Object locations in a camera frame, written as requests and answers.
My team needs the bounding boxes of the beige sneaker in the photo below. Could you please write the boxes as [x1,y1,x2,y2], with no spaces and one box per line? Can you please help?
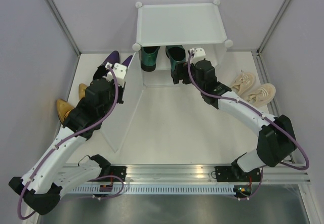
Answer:
[230,72,256,96]
[245,83,276,108]

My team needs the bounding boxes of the purple loafer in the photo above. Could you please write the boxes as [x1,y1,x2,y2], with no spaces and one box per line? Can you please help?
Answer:
[122,55,133,69]
[93,51,120,80]

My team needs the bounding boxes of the white slotted cable duct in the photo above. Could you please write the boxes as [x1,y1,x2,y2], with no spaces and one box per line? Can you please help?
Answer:
[70,184,235,195]

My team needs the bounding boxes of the beige sneaker front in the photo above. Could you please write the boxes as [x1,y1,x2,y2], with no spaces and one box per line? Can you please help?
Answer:
[245,83,276,108]

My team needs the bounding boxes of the gold pointed shoe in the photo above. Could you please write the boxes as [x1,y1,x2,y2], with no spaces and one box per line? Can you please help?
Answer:
[56,99,74,126]
[78,83,88,101]

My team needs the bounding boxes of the purple loafer left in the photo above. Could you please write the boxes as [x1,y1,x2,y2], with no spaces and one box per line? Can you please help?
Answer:
[93,51,120,80]

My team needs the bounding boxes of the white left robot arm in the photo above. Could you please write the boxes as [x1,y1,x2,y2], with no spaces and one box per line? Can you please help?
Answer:
[9,63,128,215]

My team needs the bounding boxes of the white plastic shoe cabinet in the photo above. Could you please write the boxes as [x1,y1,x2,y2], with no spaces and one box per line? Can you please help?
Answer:
[133,0,233,87]

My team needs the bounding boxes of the beige sneaker rear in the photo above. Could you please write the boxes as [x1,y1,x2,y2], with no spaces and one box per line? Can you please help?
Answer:
[230,72,256,96]

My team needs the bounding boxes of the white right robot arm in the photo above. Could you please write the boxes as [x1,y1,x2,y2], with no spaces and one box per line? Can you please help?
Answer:
[171,59,296,181]

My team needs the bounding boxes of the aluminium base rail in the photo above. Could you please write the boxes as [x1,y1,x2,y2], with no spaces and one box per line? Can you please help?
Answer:
[34,163,311,184]

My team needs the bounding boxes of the gold pointed shoe front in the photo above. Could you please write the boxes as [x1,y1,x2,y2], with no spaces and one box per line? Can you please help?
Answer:
[56,99,74,126]

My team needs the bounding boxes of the white cabinet door panel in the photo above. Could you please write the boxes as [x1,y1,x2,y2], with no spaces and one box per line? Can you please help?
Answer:
[101,52,143,152]

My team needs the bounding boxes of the gold pointed shoe rear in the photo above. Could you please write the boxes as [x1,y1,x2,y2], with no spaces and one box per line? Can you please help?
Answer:
[78,83,88,101]

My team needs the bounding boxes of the green loafer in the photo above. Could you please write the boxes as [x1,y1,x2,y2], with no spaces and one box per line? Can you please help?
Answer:
[141,47,160,72]
[165,45,186,72]

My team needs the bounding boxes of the purple loafer right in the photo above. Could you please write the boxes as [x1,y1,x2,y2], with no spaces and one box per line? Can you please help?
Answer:
[122,55,133,69]

